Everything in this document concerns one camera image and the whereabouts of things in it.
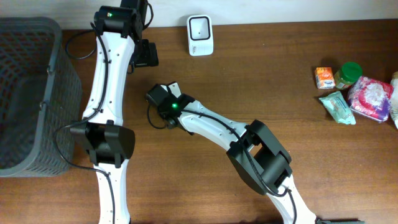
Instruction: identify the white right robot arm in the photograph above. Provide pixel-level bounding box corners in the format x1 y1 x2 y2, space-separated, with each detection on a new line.
146 82 320 224

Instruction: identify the white barcode scanner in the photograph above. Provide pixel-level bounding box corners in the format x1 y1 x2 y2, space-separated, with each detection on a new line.
187 15 214 57

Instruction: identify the orange tissue pack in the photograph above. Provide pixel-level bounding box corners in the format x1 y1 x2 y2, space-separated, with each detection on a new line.
315 67 335 89

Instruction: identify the teal wipes packet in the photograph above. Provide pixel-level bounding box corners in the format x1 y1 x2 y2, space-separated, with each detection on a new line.
319 91 356 125

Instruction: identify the grey plastic mesh basket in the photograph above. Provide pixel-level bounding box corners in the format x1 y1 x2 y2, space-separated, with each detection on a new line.
1 17 82 177

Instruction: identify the green lid jar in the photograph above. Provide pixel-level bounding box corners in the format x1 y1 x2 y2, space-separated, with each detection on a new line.
334 62 363 90

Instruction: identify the red purple snack packet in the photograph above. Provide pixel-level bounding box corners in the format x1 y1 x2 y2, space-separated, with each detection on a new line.
348 76 394 123

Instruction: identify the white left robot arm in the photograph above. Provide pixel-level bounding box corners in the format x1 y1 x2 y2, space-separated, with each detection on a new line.
70 0 159 223

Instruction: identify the white bamboo print tube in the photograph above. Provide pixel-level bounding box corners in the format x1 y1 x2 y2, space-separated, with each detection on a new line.
390 72 398 128

